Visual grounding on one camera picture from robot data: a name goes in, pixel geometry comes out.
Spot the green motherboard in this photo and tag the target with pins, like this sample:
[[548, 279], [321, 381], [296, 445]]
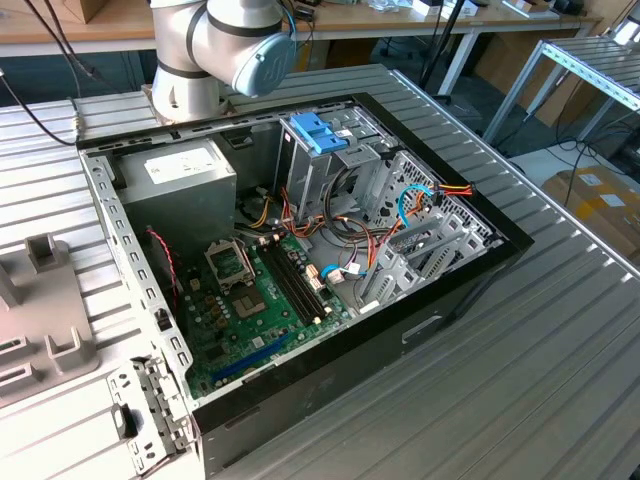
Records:
[[280, 325]]

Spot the labelled cardboard box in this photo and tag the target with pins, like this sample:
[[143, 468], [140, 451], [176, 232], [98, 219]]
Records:
[[600, 210]]

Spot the metal optical drive cage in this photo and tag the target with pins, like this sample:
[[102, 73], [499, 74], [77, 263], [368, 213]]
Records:
[[310, 180]]

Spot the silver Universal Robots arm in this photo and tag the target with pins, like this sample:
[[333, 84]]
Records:
[[190, 35]]

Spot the grey parts rack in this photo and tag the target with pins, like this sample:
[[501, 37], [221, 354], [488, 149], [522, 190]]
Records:
[[45, 310]]

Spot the black case fan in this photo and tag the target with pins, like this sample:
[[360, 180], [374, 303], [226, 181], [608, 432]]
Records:
[[156, 280]]

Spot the cream board connector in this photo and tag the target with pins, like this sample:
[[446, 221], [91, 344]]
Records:
[[315, 280]]

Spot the CPU socket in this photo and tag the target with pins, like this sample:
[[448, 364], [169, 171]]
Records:
[[247, 302]]

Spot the blue plastic drive latch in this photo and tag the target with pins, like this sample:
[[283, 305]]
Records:
[[312, 131]]

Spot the brown cardboard box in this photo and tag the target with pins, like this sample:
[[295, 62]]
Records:
[[85, 10]]

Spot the small silver board chip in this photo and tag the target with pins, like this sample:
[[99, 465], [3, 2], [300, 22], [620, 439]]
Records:
[[257, 342]]

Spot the black tripod stand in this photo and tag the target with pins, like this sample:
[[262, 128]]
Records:
[[434, 60]]

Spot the black open PC case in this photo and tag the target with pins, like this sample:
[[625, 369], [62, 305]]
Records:
[[325, 390]]

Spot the wooden desk white frame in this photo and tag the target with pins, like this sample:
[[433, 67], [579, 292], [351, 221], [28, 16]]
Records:
[[380, 20], [50, 32]]

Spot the metal disk bay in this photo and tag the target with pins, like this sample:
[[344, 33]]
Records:
[[395, 280]]

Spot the blue expansion slot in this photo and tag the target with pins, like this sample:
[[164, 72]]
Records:
[[250, 361]]

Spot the black RAM slot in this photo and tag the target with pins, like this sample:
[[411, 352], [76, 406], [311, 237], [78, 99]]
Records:
[[306, 285], [299, 285], [313, 285], [291, 285]]

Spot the grey power supply unit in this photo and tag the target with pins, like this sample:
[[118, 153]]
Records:
[[180, 210]]

